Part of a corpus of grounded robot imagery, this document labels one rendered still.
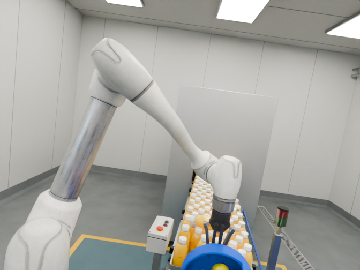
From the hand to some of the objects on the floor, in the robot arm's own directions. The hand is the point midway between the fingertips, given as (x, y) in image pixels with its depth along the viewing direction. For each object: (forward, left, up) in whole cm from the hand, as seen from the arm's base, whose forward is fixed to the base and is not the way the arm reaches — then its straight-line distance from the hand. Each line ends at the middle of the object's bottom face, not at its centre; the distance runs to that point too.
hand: (214, 256), depth 94 cm
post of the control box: (-16, +34, -116) cm, 122 cm away
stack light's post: (+51, +30, -116) cm, 130 cm away
